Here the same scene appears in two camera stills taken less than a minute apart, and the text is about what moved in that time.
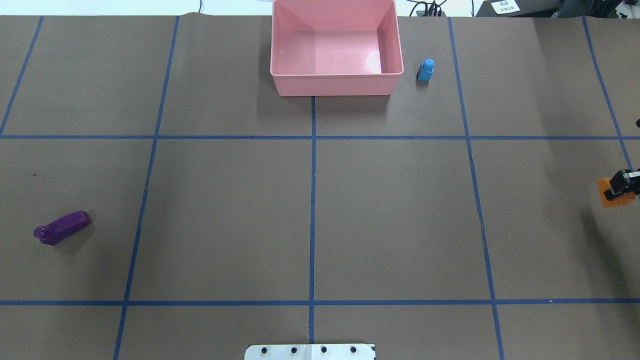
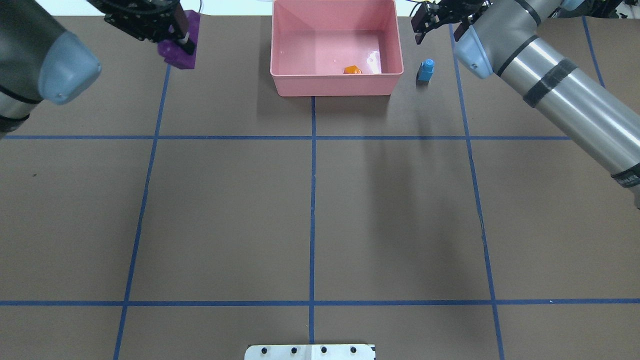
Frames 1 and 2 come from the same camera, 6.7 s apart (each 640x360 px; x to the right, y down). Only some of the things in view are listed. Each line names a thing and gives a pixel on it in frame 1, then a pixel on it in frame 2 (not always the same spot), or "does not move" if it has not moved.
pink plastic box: (335, 48) does not move
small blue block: (425, 71) does not move
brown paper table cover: (159, 200) does not move
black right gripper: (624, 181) to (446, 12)
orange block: (621, 190) to (353, 69)
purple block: (53, 233) to (176, 54)
